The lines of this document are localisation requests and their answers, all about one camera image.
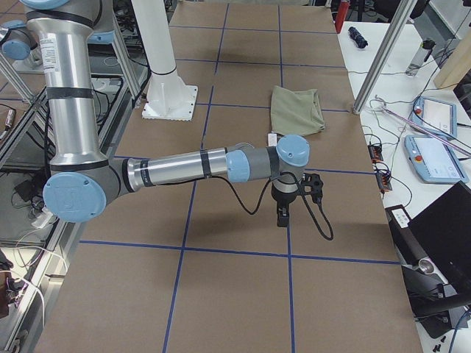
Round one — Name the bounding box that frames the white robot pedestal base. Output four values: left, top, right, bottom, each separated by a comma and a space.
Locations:
132, 0, 198, 121

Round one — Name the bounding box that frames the far blue teach pendant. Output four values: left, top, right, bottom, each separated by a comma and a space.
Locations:
412, 97, 457, 137

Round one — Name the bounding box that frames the clear water bottle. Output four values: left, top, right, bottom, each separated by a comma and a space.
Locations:
405, 38, 436, 76

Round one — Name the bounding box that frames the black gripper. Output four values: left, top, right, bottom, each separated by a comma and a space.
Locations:
271, 190, 297, 227

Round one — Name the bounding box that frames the orange black connector board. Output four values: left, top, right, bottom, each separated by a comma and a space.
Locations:
367, 144, 383, 163

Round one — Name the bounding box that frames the aluminium frame post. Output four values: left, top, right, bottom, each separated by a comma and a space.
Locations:
353, 0, 417, 115

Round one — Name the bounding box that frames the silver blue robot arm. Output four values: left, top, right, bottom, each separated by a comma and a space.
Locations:
24, 1, 310, 227

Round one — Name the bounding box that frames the black monitor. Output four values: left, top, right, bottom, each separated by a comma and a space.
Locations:
408, 182, 470, 293

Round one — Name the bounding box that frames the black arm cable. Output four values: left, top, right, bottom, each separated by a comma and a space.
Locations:
213, 172, 335, 241

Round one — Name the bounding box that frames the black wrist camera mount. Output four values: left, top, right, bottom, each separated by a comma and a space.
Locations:
300, 173, 324, 206

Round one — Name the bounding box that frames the white price tag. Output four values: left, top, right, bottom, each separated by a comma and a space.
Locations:
267, 133, 277, 147

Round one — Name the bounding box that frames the blue teach pendant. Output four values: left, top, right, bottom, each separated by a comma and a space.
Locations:
412, 97, 457, 137
404, 135, 470, 184

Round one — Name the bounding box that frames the folded dark blue umbrella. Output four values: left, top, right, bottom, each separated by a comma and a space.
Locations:
348, 26, 368, 49

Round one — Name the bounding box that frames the long metal rod tool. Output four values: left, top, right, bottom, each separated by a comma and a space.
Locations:
371, 96, 470, 148

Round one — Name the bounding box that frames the olive green long-sleeve shirt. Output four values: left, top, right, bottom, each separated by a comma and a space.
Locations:
270, 85, 325, 136

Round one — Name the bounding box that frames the near blue teach pendant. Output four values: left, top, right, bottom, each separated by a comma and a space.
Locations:
404, 135, 470, 184

